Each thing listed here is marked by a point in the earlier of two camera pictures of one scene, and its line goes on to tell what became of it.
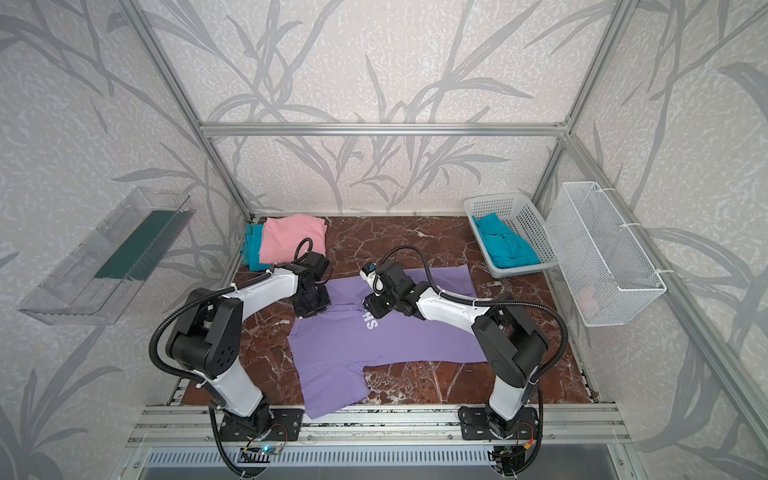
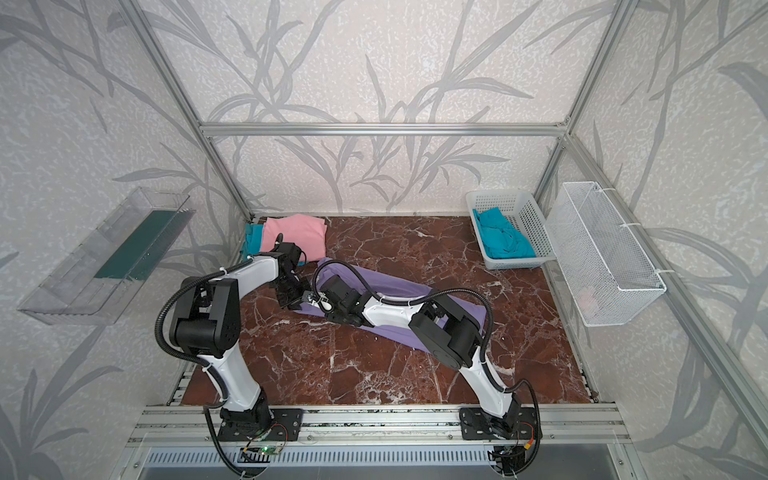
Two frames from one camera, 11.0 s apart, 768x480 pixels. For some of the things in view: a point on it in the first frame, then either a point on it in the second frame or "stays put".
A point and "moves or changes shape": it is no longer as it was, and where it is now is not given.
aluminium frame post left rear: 178,87 stays put
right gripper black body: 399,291 to 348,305
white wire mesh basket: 602,269 stays put
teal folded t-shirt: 252,247 stays put
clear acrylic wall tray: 95,282 stays put
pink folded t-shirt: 281,235 stays put
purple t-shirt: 331,351 moves or changes shape
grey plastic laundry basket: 519,214 moves or changes shape
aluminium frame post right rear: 623,14 stays put
